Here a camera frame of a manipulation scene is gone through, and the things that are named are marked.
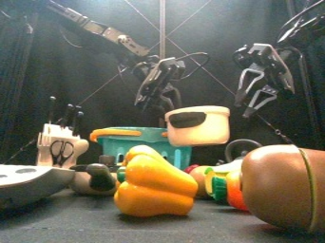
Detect cream toy pot black handle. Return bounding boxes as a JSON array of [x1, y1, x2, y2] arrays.
[[164, 105, 233, 148]]

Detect dark grey toy knob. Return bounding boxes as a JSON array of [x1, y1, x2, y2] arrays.
[[98, 154, 118, 166]]

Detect red toy food piece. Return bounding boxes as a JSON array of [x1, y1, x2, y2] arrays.
[[184, 163, 201, 175]]

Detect yellow toy bell pepper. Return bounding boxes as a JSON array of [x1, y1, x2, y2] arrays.
[[113, 144, 200, 218]]

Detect peach toy food piece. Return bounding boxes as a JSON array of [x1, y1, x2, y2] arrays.
[[188, 164, 213, 200]]

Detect grey toy mushroom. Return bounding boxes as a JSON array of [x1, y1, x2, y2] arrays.
[[69, 162, 124, 196]]

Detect black toy scissors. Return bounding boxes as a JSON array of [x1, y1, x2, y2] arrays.
[[49, 140, 77, 168]]

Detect white toy knife block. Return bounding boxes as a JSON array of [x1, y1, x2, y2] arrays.
[[35, 122, 90, 169]]

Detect brown toy potato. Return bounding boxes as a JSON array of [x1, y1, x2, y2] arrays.
[[240, 143, 325, 234]]

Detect orange toy carrot green top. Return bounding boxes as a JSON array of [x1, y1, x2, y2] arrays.
[[205, 167, 252, 212]]

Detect white plate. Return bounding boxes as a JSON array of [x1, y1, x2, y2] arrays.
[[0, 163, 77, 208]]

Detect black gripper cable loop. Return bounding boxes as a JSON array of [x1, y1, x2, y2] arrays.
[[175, 51, 212, 81]]

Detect thin diagonal brace cord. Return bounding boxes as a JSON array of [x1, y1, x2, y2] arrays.
[[3, 0, 213, 164], [124, 0, 295, 145]]

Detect teal toy basket orange handle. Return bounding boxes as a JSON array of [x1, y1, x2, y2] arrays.
[[89, 126, 195, 171]]

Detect grey metal frame pole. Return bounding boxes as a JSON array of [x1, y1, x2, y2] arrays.
[[160, 0, 166, 60]]

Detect cream toy lid black ring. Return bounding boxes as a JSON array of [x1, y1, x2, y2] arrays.
[[215, 139, 264, 175]]

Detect black handled toy knife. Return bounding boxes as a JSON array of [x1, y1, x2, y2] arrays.
[[58, 103, 76, 128], [47, 96, 58, 125], [72, 105, 86, 138]]

